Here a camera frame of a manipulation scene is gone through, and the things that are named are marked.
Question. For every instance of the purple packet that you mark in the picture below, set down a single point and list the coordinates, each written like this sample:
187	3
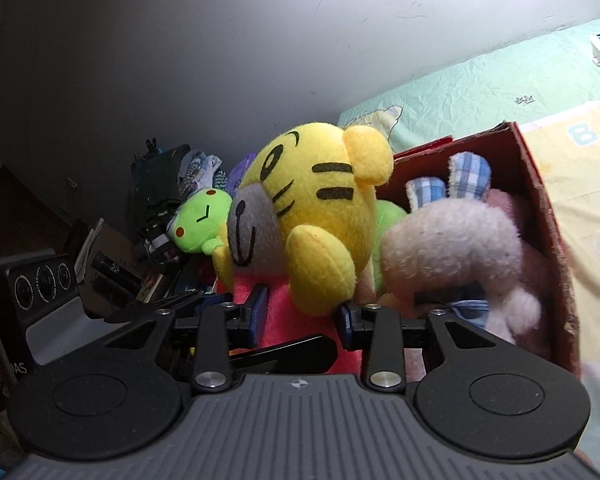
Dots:
240	172

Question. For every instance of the red cardboard box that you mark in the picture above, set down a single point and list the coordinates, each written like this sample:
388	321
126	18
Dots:
535	185

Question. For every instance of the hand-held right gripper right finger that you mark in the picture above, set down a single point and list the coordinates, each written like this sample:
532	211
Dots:
345	320

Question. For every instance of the pink plush bear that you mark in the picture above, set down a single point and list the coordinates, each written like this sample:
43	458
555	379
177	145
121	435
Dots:
505	202

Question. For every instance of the stack of books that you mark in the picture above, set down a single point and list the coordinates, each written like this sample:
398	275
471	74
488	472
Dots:
155	287

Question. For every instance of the yellow plush tiger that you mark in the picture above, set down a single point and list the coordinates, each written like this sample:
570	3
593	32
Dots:
320	185

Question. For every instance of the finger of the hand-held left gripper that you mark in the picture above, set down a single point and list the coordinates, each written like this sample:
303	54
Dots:
290	352
180	302

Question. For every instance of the black bottle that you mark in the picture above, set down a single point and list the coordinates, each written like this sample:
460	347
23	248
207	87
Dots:
112	270

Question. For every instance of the leaning paper booklet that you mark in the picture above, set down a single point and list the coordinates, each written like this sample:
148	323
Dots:
87	247

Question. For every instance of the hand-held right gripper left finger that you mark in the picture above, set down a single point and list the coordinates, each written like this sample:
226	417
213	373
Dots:
257	312

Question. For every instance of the dark green clothing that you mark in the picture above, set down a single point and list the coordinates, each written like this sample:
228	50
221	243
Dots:
155	185

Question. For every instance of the white plush rabbit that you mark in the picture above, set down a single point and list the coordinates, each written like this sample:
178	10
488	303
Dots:
445	245

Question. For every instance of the green plush frog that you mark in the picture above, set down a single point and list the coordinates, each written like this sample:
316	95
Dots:
200	215

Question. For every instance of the wooden cabinet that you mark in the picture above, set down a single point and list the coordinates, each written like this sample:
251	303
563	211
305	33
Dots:
20	210

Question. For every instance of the green plush toy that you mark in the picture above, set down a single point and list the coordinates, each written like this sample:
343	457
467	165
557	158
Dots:
392	215

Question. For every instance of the striped folded cloth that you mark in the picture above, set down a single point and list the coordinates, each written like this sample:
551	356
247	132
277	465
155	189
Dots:
200	167

